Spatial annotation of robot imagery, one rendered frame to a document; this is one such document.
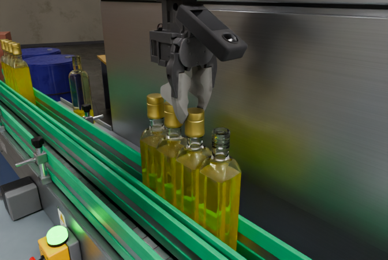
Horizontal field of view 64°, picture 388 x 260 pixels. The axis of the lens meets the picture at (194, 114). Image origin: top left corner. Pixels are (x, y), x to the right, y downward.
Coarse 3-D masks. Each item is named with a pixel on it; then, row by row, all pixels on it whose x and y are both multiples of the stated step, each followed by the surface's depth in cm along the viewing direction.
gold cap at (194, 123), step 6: (192, 108) 55; (198, 108) 55; (192, 114) 52; (198, 114) 52; (186, 120) 53; (192, 120) 52; (198, 120) 53; (186, 126) 54; (192, 126) 53; (198, 126) 53; (186, 132) 54; (192, 132) 53; (198, 132) 53; (204, 132) 55
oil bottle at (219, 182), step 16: (208, 160) 52; (208, 176) 51; (224, 176) 50; (240, 176) 53; (208, 192) 52; (224, 192) 51; (208, 208) 54; (224, 208) 52; (208, 224) 55; (224, 224) 54; (224, 240) 55
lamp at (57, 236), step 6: (54, 228) 71; (60, 228) 71; (48, 234) 69; (54, 234) 69; (60, 234) 69; (66, 234) 71; (48, 240) 69; (54, 240) 69; (60, 240) 69; (66, 240) 71; (54, 246) 69
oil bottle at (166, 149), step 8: (184, 136) 61; (160, 144) 60; (168, 144) 58; (176, 144) 58; (184, 144) 59; (160, 152) 60; (168, 152) 58; (176, 152) 58; (160, 160) 61; (168, 160) 58; (160, 168) 61; (168, 168) 59; (160, 176) 62; (168, 176) 60; (160, 184) 63; (168, 184) 60; (160, 192) 64; (168, 192) 61; (168, 200) 62
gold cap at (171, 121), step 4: (164, 104) 57; (168, 104) 57; (164, 108) 57; (168, 108) 56; (172, 108) 56; (164, 112) 58; (168, 112) 57; (172, 112) 56; (168, 116) 57; (172, 116) 57; (168, 120) 57; (172, 120) 57; (176, 120) 57; (164, 124) 59; (168, 124) 57; (172, 124) 57; (176, 124) 57; (180, 124) 58
